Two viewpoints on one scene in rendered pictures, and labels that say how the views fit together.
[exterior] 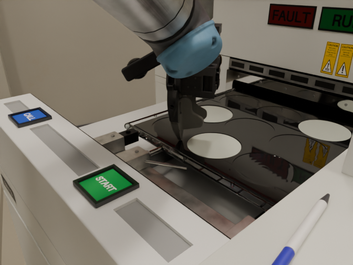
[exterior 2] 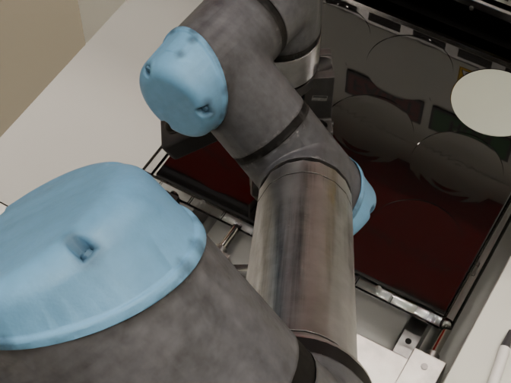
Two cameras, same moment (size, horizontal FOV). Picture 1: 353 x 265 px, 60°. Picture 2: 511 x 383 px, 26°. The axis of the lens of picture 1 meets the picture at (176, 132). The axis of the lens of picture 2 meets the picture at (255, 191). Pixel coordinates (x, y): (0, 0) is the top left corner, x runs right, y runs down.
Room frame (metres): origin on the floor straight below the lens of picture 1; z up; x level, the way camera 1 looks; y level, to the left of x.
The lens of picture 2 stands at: (-0.13, 0.21, 1.87)
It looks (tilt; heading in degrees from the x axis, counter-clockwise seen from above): 54 degrees down; 342
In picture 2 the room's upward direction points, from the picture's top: straight up
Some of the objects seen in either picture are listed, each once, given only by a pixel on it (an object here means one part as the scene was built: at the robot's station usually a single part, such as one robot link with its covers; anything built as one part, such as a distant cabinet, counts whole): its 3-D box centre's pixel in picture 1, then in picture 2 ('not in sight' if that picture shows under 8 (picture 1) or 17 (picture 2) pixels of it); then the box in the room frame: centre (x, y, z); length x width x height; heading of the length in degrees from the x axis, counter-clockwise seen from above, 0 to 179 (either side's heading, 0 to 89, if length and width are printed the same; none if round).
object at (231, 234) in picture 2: (153, 151); (227, 240); (0.49, 0.04, 0.89); 0.05 x 0.01 x 0.01; 131
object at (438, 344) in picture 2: not in sight; (438, 344); (0.30, -0.12, 0.89); 0.05 x 0.01 x 0.01; 131
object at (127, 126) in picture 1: (185, 159); (287, 247); (0.46, -0.01, 0.90); 0.38 x 0.01 x 0.01; 41
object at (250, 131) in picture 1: (249, 129); (367, 130); (0.57, -0.15, 0.90); 0.34 x 0.34 x 0.01; 42
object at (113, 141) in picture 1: (101, 145); not in sight; (0.51, 0.14, 0.89); 0.08 x 0.03 x 0.03; 131
